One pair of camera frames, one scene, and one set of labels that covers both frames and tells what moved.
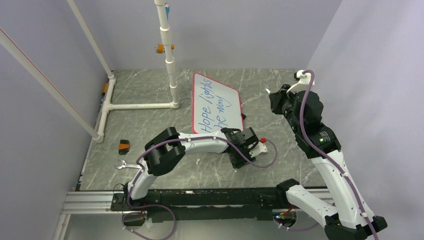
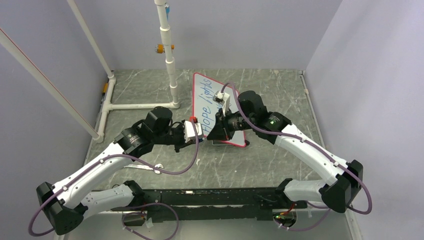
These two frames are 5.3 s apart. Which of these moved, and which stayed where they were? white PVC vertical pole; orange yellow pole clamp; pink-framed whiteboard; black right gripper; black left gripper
Moved: black right gripper; black left gripper
Stayed: pink-framed whiteboard; orange yellow pole clamp; white PVC vertical pole
